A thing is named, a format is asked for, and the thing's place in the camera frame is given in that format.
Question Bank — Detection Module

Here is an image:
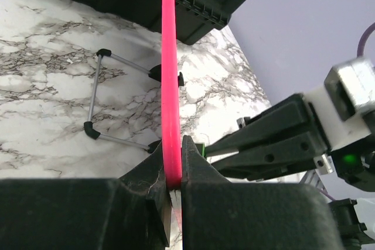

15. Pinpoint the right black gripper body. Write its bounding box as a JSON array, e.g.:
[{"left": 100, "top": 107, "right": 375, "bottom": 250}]
[{"left": 296, "top": 93, "right": 334, "bottom": 174}]

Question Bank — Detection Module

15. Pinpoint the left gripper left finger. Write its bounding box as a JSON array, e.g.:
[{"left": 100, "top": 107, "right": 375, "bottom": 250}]
[{"left": 1, "top": 142, "right": 171, "bottom": 249}]

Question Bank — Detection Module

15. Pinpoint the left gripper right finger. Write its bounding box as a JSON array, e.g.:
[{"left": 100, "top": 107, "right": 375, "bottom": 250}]
[{"left": 181, "top": 136, "right": 343, "bottom": 250}]

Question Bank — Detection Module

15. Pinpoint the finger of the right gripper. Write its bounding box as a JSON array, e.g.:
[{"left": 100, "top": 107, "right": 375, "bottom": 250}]
[
  {"left": 205, "top": 94, "right": 312, "bottom": 155},
  {"left": 212, "top": 132, "right": 325, "bottom": 181}
]

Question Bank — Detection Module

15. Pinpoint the green whiteboard eraser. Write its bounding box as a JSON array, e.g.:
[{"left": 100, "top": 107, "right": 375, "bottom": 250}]
[{"left": 195, "top": 143, "right": 206, "bottom": 158}]

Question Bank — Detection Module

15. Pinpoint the pink framed whiteboard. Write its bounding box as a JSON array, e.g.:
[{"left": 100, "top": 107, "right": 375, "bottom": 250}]
[{"left": 161, "top": 0, "right": 182, "bottom": 200}]

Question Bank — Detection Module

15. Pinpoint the metal whiteboard stand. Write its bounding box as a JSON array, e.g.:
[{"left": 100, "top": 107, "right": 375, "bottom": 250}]
[{"left": 83, "top": 47, "right": 185, "bottom": 154}]

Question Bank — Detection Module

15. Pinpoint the aluminium frame rail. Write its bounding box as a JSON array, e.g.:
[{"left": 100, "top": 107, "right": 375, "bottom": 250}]
[{"left": 299, "top": 170, "right": 328, "bottom": 194}]

